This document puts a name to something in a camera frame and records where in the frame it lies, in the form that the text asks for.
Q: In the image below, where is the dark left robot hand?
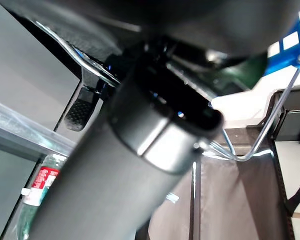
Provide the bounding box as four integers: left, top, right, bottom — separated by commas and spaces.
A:
0, 0, 300, 60

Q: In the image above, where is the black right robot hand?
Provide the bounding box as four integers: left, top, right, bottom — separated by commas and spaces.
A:
63, 32, 225, 137

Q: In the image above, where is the blue plastic basket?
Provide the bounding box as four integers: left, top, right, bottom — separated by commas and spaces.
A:
261, 0, 300, 78

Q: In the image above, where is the chrome wire basket handle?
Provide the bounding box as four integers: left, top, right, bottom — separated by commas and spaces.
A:
34, 21, 300, 162

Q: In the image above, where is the green drink bottle red label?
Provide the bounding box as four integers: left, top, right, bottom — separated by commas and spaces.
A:
13, 152, 69, 240

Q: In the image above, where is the dark green plastic piece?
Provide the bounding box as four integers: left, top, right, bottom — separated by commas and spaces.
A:
214, 53, 269, 91

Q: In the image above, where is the grey fabric panel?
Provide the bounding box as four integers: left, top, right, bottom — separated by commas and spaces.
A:
136, 148, 295, 240

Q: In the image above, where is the black shelf unit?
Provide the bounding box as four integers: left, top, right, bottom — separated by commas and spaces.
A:
261, 88, 300, 146

